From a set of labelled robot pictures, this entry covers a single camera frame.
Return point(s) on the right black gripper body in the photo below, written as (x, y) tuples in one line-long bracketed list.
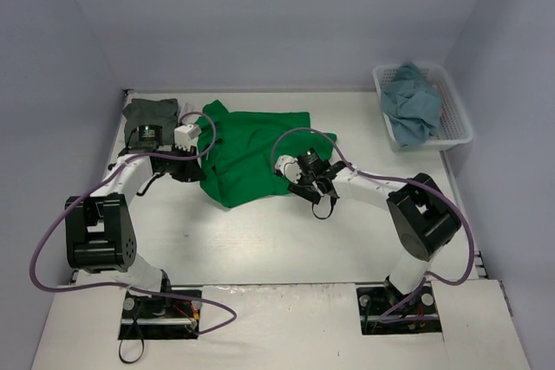
[(301, 189)]

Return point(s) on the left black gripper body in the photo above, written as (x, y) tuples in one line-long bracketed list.
[(191, 169)]

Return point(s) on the grey green t shirt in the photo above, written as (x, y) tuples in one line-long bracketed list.
[(140, 112)]

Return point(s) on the white t shirt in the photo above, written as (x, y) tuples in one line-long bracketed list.
[(185, 111)]

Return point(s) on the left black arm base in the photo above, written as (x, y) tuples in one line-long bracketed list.
[(154, 318)]

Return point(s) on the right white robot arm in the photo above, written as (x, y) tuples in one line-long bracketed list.
[(422, 221)]

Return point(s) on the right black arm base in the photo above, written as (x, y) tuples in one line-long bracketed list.
[(379, 313)]

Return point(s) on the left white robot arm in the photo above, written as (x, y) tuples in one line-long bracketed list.
[(100, 236)]

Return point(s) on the blue t shirt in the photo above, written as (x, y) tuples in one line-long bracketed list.
[(412, 105)]

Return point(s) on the white laundry basket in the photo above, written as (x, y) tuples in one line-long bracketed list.
[(455, 126)]

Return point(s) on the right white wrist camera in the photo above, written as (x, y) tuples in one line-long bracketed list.
[(289, 168)]

